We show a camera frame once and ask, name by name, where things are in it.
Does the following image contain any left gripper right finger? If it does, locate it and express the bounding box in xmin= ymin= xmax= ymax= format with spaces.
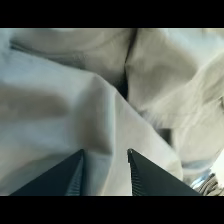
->
xmin=126 ymin=148 xmax=201 ymax=197

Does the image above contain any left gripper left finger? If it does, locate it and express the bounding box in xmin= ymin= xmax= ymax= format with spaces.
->
xmin=10 ymin=148 xmax=86 ymax=197

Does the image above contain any grey shirt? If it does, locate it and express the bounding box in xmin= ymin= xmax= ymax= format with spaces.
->
xmin=0 ymin=28 xmax=224 ymax=197

